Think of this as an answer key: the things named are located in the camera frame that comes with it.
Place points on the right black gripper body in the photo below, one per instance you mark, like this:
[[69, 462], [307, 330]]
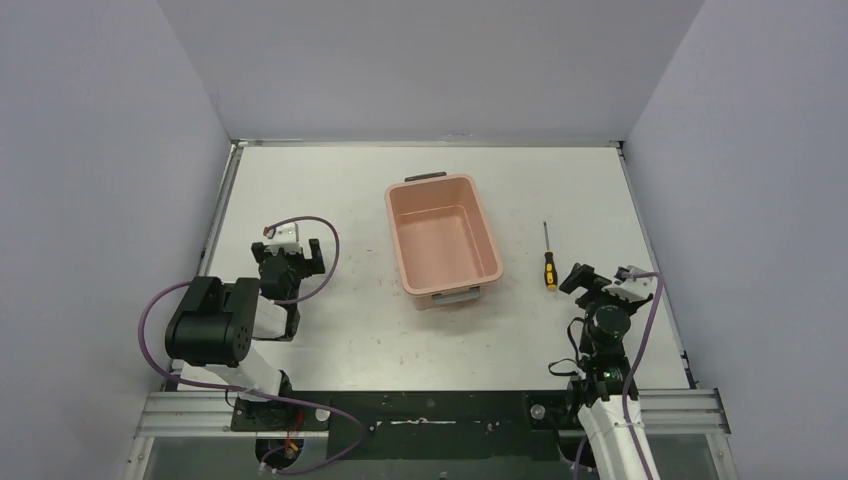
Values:
[[598, 297]]

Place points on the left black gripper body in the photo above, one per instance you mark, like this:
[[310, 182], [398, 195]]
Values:
[[291, 259]]

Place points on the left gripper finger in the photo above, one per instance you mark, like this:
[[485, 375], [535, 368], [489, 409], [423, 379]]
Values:
[[259, 251], [314, 264]]

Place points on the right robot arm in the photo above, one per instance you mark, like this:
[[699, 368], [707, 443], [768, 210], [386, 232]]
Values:
[[617, 320]]

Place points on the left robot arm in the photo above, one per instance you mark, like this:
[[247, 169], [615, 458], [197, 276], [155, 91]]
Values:
[[216, 323]]

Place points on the yellow black screwdriver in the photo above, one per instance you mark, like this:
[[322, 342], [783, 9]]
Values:
[[550, 272]]

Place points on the pink plastic bin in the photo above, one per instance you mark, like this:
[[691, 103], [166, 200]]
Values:
[[444, 244]]

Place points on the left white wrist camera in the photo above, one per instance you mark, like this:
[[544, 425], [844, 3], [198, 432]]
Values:
[[283, 234]]

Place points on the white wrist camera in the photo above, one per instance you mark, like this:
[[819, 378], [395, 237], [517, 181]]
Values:
[[283, 234], [632, 284]]

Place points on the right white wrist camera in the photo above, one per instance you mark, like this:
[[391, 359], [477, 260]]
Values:
[[632, 284]]

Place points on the aluminium frame rail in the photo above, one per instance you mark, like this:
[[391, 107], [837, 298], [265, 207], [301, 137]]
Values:
[[201, 413]]

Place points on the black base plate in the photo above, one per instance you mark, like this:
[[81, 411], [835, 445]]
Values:
[[412, 425]]

